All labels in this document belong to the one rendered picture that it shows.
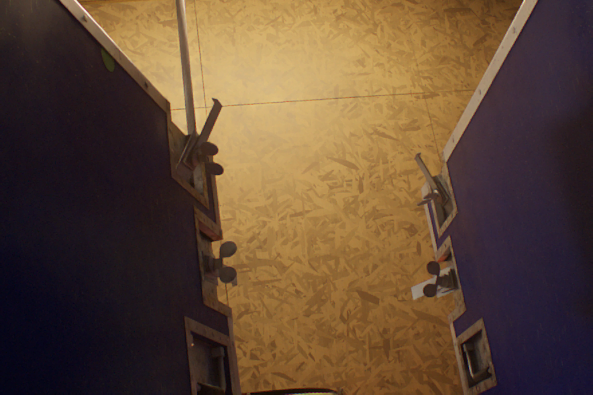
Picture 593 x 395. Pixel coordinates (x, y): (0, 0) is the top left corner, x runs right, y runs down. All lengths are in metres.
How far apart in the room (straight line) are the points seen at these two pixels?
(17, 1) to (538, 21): 0.54
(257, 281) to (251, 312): 0.16
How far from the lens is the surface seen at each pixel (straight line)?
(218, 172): 0.99
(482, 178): 1.09
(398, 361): 3.90
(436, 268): 1.29
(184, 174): 0.99
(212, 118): 1.00
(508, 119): 0.98
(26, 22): 0.68
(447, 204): 1.29
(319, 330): 3.85
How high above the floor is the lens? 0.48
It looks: 23 degrees up
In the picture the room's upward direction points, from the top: 9 degrees counter-clockwise
